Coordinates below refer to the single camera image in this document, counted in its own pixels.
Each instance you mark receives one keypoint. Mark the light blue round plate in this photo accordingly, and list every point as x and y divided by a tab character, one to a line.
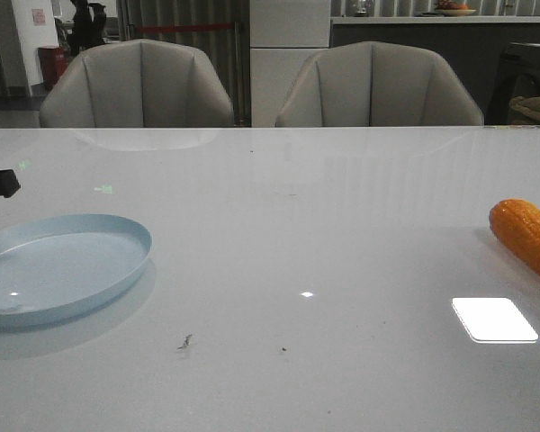
62	267

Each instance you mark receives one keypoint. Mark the orange toy corn cob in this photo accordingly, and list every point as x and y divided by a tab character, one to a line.
516	224

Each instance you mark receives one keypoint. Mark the red trash bin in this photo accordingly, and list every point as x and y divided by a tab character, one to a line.
53	64

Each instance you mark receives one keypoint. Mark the left beige upholstered chair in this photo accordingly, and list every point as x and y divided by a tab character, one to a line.
138	84

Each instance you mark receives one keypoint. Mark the beige upholstered chair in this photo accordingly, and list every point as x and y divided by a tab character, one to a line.
377	84
138	84

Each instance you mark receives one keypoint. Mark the person in dark clothes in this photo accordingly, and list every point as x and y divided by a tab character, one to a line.
89	21

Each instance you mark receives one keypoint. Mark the small debris scrap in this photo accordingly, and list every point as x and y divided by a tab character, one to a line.
187	342

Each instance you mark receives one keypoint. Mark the white cabinet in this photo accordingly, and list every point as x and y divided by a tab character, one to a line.
282	35

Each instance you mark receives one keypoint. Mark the right beige upholstered chair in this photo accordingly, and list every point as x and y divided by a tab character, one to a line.
377	84

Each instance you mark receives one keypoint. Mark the fruit bowl on counter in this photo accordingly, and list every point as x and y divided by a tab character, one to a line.
453	8

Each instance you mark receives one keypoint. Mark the dark grey counter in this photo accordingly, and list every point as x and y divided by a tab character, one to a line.
488	53

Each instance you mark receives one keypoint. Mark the dark wooden chair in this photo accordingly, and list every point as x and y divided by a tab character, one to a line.
522	76

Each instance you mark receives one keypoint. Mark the tan cushion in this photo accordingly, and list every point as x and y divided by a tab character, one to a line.
526	110

